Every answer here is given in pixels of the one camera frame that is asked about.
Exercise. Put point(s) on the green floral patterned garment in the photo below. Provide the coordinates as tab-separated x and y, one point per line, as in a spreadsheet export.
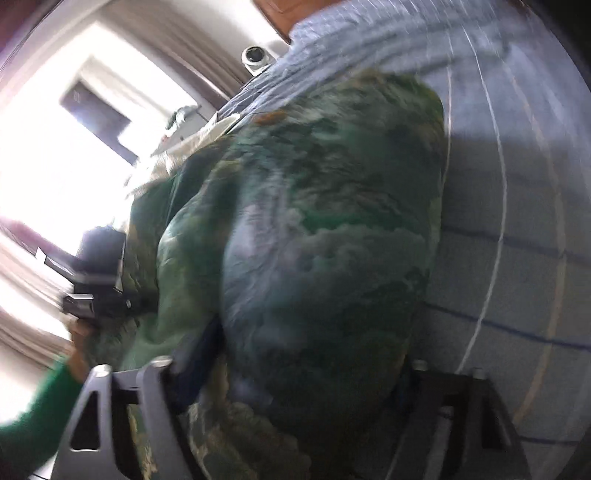
310	233

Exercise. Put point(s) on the green sleeved left forearm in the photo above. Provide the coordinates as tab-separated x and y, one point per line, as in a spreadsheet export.
29	442

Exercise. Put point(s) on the left hand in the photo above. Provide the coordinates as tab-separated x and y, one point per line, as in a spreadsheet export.
76	361

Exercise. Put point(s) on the brown wooden headboard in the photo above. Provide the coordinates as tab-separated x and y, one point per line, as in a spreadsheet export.
284	14

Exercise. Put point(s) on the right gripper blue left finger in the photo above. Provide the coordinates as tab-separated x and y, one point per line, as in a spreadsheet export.
97	441

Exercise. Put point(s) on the blue checked bed cover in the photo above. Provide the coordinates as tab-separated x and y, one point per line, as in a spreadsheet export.
510	293

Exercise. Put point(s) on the white round camera device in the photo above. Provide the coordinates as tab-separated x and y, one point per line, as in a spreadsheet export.
256	59

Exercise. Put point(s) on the white side cabinet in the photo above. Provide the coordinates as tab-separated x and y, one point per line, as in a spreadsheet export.
183	123

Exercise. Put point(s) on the beige cloth on bed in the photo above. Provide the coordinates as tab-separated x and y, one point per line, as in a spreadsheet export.
157	167

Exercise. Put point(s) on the beige curtain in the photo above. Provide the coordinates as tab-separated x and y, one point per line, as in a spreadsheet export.
192	59

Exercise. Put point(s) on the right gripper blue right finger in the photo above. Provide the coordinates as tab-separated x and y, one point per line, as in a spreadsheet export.
438	425

